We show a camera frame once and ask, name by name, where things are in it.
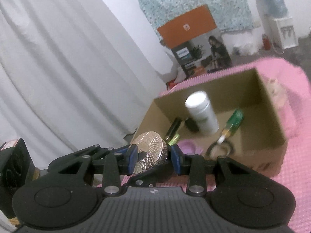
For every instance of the green dropper bottle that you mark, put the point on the green dropper bottle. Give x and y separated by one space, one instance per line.
234 121

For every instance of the black tape roll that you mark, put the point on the black tape roll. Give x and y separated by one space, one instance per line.
230 148

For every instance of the white pill bottle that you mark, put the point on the white pill bottle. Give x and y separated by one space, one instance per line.
204 116

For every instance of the teal camouflage cloth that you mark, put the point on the teal camouflage cloth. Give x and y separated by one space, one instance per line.
182 0

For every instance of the small green bottle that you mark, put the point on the small green bottle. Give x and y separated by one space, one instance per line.
174 139

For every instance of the red checkered tablecloth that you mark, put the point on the red checkered tablecloth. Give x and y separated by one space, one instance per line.
298 174

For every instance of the printed box with orange top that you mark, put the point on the printed box with orange top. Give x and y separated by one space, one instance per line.
194 29

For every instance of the black cylinder tube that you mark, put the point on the black cylinder tube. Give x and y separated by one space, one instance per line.
173 128

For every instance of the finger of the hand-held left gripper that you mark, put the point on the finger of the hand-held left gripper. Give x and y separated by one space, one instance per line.
145 178
102 150

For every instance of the large cardboard box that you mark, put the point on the large cardboard box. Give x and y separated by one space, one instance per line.
262 131

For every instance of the white water dispenser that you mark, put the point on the white water dispenser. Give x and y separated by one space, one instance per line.
284 34

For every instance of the small red canister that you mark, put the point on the small red canister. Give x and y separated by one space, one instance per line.
266 42

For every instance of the white plastic bag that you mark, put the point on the white plastic bag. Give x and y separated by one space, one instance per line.
245 48

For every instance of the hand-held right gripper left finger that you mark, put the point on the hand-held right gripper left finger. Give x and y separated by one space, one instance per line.
132 160

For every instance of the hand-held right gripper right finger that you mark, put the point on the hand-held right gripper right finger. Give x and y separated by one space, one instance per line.
176 160

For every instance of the purple plastic lid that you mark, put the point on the purple plastic lid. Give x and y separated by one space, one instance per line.
188 146

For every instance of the black jar with gold lid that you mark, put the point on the black jar with gold lid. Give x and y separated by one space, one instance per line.
148 148

